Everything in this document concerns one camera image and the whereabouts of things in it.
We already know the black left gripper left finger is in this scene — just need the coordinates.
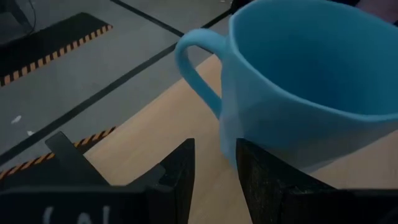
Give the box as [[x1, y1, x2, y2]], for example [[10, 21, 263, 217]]
[[127, 139, 196, 224]]

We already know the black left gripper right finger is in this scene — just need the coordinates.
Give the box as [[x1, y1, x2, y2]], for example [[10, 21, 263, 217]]
[[236, 139, 335, 224]]

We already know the light blue mug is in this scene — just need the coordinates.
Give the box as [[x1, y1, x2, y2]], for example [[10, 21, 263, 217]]
[[174, 0, 398, 174]]

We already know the black hazard striped floor mat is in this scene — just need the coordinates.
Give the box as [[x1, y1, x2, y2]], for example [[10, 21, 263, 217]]
[[0, 11, 113, 88], [0, 126, 118, 187]]

